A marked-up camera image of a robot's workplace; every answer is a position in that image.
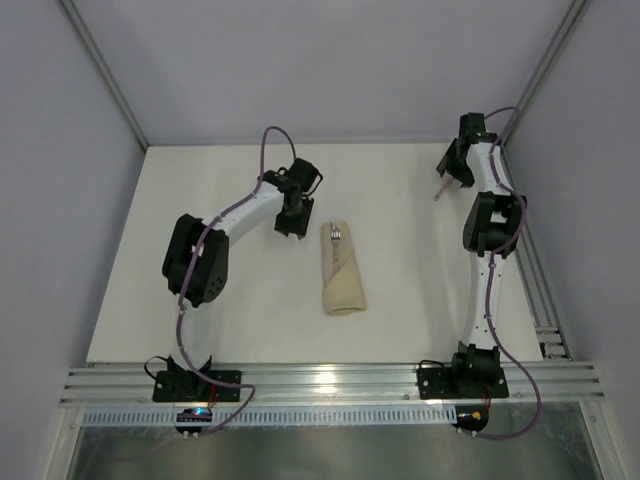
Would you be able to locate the right aluminium frame post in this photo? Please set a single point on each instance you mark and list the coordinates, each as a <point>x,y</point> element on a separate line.
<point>560,38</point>

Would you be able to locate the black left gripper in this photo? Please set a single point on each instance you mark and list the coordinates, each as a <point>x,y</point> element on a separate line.
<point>293,220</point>

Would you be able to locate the aluminium front rail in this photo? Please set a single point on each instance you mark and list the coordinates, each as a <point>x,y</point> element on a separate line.
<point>120,384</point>

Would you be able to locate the aluminium rail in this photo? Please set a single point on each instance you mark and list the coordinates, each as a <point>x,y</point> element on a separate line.
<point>120,384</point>
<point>528,319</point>

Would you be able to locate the right side aluminium rail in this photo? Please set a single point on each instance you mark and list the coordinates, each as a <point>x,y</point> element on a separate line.
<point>528,319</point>

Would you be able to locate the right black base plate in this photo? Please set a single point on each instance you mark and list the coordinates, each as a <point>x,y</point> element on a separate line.
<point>448,382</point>

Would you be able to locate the knife with pink handle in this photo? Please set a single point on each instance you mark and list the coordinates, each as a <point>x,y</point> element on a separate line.
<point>446,184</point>

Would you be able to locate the left aluminium frame post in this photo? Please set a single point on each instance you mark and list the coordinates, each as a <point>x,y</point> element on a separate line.
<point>83,34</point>

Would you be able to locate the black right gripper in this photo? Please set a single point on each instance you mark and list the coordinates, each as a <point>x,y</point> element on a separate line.
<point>452,166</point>

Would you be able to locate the aluminium frame post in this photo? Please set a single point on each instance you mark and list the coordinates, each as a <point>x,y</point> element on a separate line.
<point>560,38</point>
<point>83,34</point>

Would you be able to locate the black controller board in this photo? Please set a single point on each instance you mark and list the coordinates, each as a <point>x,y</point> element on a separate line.
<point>471,418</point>
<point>191,422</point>

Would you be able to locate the left black controller board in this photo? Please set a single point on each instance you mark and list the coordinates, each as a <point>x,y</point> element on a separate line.
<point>191,422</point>

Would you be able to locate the beige cloth napkin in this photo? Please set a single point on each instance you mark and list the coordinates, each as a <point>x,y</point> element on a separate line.
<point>343,292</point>

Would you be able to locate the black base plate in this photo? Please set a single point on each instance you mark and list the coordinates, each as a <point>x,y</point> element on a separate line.
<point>185,386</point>
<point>448,382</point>

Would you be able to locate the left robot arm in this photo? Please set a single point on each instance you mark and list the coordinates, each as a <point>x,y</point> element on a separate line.
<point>197,259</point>

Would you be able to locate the slotted cable duct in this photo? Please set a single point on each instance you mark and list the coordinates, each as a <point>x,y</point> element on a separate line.
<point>272,416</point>

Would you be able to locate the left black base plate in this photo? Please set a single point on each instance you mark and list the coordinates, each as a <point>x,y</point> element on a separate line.
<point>185,386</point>

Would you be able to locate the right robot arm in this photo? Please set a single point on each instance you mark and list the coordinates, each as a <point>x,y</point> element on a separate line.
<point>490,236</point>

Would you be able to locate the right black controller board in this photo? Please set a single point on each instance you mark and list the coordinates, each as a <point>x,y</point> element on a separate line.
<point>471,418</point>

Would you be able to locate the fork with pink handle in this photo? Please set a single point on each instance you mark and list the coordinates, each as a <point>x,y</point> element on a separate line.
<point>335,239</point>

